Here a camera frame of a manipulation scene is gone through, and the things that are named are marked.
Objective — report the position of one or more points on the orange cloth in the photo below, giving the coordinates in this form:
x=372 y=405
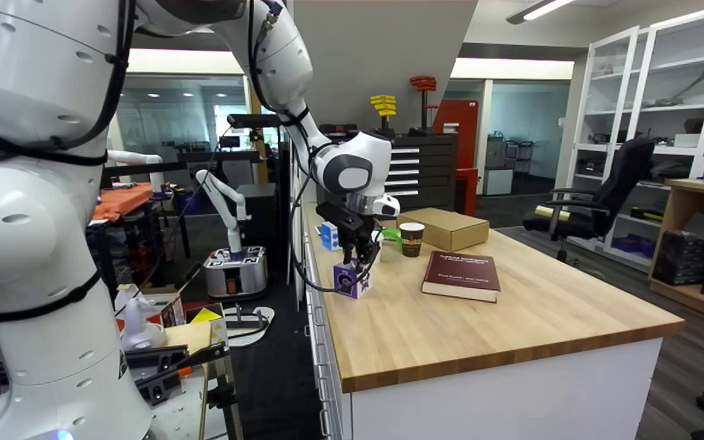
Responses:
x=122 y=199

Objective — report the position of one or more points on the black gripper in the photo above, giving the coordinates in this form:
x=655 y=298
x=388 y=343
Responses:
x=361 y=227

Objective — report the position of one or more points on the white black striped object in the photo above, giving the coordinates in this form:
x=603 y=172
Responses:
x=250 y=326

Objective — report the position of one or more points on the dark red hardcover book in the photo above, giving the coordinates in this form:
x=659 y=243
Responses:
x=462 y=274

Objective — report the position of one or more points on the small white robot arm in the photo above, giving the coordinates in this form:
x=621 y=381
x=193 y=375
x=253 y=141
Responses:
x=232 y=273

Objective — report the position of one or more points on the yellow block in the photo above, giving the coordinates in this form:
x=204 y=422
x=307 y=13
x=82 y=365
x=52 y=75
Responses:
x=206 y=317

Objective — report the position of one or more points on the brown paper cup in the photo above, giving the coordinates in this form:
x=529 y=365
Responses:
x=411 y=240

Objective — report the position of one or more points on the black tool chest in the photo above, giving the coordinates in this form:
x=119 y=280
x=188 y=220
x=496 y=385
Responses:
x=434 y=161

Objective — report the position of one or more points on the green tape roll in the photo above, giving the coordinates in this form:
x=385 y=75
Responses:
x=393 y=236

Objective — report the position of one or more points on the white glass door cabinet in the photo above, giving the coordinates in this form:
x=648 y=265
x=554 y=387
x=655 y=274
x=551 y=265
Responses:
x=679 y=82

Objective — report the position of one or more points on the wooden workbench with shelves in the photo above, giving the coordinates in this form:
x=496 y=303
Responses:
x=682 y=199

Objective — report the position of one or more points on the brown cardboard box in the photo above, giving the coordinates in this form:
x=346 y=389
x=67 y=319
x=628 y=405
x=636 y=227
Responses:
x=440 y=227

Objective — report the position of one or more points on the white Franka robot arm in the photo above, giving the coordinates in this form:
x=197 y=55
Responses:
x=25 y=227

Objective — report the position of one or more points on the black mesh office chair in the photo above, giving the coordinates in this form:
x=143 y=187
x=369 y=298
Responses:
x=624 y=174

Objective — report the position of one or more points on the red cabinet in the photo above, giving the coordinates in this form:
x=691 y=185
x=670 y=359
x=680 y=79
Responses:
x=457 y=131

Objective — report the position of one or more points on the black bar clamp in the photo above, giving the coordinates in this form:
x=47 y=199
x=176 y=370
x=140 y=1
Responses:
x=165 y=362

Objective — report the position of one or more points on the white plastic bottle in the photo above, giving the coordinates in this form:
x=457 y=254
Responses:
x=136 y=326

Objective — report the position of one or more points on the wooden robot mount table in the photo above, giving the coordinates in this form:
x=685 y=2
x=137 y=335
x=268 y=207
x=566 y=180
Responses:
x=197 y=335

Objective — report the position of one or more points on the red stand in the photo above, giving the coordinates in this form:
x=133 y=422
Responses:
x=424 y=84

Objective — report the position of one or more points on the ceiling light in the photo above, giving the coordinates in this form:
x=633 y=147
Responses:
x=544 y=11

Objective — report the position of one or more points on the black camera bar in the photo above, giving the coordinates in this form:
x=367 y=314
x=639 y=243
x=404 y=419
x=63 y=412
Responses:
x=256 y=121

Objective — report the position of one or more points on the blue white dice box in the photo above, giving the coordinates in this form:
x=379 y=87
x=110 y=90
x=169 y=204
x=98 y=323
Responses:
x=329 y=237

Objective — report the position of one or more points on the purple white paper box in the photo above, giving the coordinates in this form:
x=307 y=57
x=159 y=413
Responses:
x=353 y=285

